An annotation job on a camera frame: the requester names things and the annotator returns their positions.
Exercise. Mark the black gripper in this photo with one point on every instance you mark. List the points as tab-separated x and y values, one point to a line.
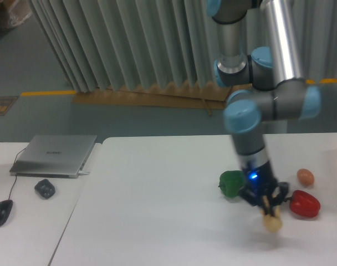
262	189

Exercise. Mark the beige bread piece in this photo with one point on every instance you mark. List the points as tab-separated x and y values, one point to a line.
271	223

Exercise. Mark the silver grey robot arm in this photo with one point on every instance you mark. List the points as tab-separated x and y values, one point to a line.
279	91

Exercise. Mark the red bell pepper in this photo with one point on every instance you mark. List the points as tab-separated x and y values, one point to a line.
303	204

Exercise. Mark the brown egg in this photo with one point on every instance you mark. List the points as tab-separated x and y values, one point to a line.
305	177

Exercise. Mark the green bell pepper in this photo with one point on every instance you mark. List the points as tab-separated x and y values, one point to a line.
230	183

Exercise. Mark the brown cardboard sheet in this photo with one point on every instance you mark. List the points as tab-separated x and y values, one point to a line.
209	97

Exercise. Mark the silver laptop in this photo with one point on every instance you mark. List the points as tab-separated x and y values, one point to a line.
54	156

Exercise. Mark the pale green curtain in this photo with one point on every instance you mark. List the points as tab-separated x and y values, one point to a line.
101	44

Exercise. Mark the black computer mouse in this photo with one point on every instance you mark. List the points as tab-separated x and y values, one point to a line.
5	210

